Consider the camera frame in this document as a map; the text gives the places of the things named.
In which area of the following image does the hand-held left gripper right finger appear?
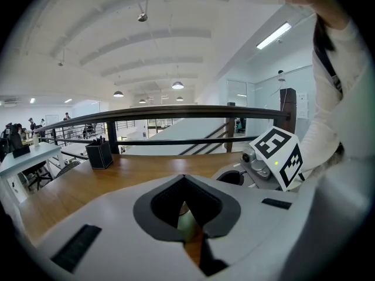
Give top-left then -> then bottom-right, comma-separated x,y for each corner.
184,156 -> 371,281

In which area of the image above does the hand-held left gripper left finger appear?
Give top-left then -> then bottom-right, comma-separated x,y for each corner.
36,173 -> 207,281

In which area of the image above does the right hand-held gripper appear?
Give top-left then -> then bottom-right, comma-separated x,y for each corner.
211,125 -> 306,193

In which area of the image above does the person's right forearm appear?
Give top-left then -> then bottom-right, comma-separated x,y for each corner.
298,115 -> 345,172

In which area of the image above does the glass partition door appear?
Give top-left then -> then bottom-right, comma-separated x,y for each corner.
227,80 -> 248,134

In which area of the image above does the dark round-back chair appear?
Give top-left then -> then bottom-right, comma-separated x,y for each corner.
55,160 -> 81,179

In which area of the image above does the black pen holder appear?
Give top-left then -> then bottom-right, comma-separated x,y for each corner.
85,135 -> 114,170

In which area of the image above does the black office chair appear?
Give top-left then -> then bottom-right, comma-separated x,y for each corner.
21,159 -> 54,191

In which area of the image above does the white desk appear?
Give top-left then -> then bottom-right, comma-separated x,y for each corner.
0,141 -> 66,207

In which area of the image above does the black box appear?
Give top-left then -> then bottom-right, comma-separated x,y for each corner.
12,144 -> 32,159

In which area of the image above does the long ceiling light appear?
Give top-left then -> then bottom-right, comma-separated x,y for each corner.
256,22 -> 293,50

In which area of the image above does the person's white sweater torso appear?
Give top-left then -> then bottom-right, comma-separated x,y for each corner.
310,16 -> 375,169

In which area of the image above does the person's head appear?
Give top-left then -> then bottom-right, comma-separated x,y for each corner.
237,0 -> 352,30

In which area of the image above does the white wall poster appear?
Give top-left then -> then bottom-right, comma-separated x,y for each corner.
296,91 -> 309,119

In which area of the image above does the black shoulder strap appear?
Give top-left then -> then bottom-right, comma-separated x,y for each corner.
313,44 -> 344,95

